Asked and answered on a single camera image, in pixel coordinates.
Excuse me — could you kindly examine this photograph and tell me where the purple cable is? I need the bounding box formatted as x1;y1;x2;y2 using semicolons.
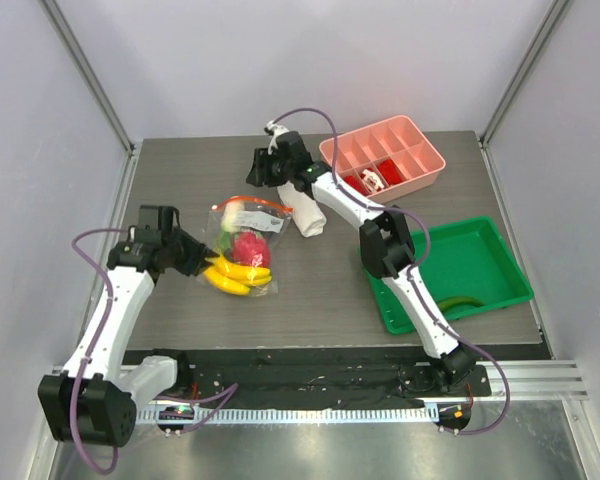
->
273;106;510;437
70;227;241;475

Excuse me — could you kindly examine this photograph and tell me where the rolled white towel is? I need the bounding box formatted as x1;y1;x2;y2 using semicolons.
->
277;182;327;238

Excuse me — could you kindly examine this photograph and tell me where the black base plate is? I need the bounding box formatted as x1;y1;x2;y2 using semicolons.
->
165;346;492;410

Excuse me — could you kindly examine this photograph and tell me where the yellow fake banana bunch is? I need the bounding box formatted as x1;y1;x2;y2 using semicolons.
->
203;255;273;296

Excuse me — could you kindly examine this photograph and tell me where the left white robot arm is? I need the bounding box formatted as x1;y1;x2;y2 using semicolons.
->
38;205;216;448

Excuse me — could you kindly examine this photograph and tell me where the red fake food piece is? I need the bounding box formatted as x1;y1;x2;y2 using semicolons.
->
376;158;404;186

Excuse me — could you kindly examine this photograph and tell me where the pink compartment tray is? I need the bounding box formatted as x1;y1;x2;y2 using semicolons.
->
319;115;446;204

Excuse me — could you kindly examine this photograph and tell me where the white fake radish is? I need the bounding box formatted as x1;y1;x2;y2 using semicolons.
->
221;199;244;233

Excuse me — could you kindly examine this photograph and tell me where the clear orange zip top bag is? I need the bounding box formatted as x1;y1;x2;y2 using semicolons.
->
201;196;293;297

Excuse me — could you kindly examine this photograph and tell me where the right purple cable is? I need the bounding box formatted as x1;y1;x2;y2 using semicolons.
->
273;106;510;437

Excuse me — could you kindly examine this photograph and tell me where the green fake chili pepper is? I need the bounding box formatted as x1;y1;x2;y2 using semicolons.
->
437;296;484;313

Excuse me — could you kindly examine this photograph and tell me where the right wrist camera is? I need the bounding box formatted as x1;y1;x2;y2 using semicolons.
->
264;120;289;154

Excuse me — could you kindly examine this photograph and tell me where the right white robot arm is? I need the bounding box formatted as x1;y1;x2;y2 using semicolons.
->
246;124;476;395

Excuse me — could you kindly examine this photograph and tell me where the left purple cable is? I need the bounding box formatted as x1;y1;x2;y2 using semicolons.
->
70;227;241;475

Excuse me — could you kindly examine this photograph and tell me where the red white fake food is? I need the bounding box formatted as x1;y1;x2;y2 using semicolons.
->
359;169;385;194

